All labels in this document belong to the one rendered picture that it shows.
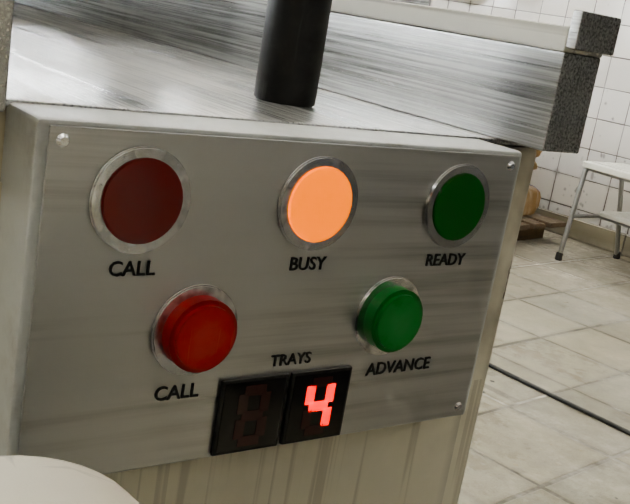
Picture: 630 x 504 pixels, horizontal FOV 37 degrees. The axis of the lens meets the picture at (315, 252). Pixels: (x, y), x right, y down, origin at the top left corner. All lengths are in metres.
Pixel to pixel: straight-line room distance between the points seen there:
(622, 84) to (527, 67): 4.31
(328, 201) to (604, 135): 4.45
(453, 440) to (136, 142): 0.29
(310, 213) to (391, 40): 0.20
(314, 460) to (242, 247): 0.15
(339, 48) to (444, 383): 0.23
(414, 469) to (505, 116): 0.20
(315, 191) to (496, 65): 0.15
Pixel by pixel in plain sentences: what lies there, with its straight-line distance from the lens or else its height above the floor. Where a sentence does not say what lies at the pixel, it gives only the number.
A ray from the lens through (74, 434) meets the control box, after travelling 0.37.
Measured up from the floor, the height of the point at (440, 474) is 0.65.
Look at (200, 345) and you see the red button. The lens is 0.37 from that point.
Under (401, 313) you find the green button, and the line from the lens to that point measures 0.43.
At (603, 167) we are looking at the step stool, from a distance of 4.18.
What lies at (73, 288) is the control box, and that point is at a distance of 0.35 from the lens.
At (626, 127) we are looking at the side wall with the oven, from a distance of 4.77.
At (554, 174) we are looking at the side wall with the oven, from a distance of 4.96.
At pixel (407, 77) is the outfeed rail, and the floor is 0.86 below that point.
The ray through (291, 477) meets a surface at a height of 0.66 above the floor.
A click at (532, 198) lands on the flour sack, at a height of 0.21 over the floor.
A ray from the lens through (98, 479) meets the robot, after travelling 0.16.
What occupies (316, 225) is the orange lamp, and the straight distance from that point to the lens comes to 0.39.
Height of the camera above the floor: 0.89
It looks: 14 degrees down
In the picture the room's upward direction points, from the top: 10 degrees clockwise
